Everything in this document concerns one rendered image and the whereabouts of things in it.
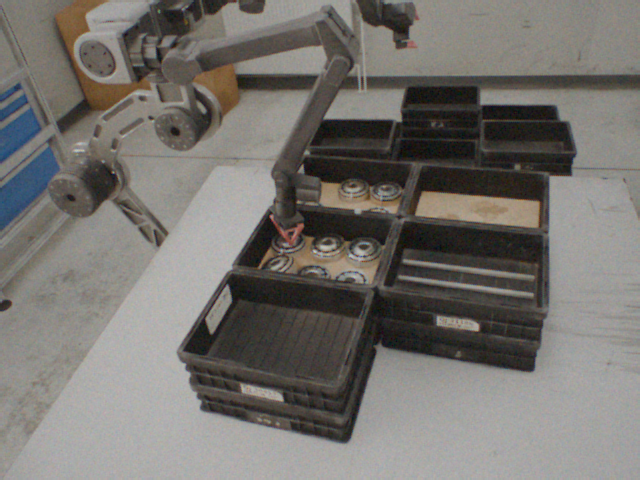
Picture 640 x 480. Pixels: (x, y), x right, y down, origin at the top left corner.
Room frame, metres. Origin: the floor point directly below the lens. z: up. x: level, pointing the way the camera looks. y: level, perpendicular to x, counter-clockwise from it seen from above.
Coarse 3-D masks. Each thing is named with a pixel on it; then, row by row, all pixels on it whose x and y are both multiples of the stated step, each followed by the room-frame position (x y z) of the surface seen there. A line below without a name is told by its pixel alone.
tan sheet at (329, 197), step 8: (328, 184) 1.63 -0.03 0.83; (336, 184) 1.62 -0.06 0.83; (328, 192) 1.58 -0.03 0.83; (336, 192) 1.57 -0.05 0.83; (320, 200) 1.54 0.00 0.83; (328, 200) 1.53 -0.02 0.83; (336, 200) 1.52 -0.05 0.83; (368, 200) 1.50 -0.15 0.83; (344, 208) 1.47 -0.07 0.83; (352, 208) 1.47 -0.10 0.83; (360, 208) 1.46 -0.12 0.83; (368, 208) 1.46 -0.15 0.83; (392, 208) 1.44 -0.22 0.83
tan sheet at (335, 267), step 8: (272, 256) 1.27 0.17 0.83; (304, 256) 1.26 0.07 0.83; (344, 256) 1.23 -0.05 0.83; (304, 264) 1.22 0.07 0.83; (320, 264) 1.21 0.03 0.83; (328, 264) 1.21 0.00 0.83; (336, 264) 1.20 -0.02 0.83; (344, 264) 1.20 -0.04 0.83; (336, 272) 1.17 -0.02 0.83; (368, 272) 1.15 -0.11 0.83
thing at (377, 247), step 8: (352, 240) 1.26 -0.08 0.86; (360, 240) 1.26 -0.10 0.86; (368, 240) 1.26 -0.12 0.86; (376, 240) 1.25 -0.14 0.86; (352, 248) 1.23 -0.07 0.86; (376, 248) 1.22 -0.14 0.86; (352, 256) 1.19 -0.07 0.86; (360, 256) 1.19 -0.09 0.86; (368, 256) 1.18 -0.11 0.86; (376, 256) 1.18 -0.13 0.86
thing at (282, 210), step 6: (276, 198) 1.30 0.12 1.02; (276, 204) 1.30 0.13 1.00; (282, 204) 1.28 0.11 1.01; (288, 204) 1.27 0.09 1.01; (294, 204) 1.29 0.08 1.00; (270, 210) 1.33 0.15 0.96; (276, 210) 1.31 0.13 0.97; (282, 210) 1.28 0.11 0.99; (288, 210) 1.27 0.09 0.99; (294, 210) 1.28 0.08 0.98; (276, 216) 1.29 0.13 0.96; (282, 216) 1.28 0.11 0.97; (288, 216) 1.27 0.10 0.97; (294, 216) 1.28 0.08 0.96; (300, 216) 1.28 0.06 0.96; (282, 222) 1.25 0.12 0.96; (288, 222) 1.25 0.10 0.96; (294, 222) 1.26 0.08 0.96; (300, 222) 1.26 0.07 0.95
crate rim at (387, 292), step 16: (400, 224) 1.22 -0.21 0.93; (432, 224) 1.21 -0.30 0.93; (448, 224) 1.20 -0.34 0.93; (464, 224) 1.19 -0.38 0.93; (544, 240) 1.08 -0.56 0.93; (544, 256) 1.03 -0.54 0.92; (384, 272) 1.04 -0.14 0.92; (544, 272) 0.96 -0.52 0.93; (384, 288) 0.98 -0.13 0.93; (544, 288) 0.92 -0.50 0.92; (432, 304) 0.93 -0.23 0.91; (448, 304) 0.91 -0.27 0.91; (464, 304) 0.90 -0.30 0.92; (480, 304) 0.89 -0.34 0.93; (496, 304) 0.88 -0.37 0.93; (544, 304) 0.86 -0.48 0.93
